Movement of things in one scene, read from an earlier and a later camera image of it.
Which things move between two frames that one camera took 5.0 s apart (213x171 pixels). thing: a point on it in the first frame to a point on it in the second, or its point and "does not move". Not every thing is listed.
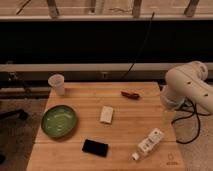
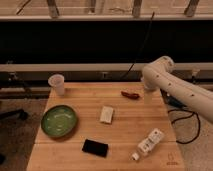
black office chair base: x=20 y=112 does not move
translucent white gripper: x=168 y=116 to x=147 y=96
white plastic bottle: x=149 y=143 does not move
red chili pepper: x=130 y=95 does not move
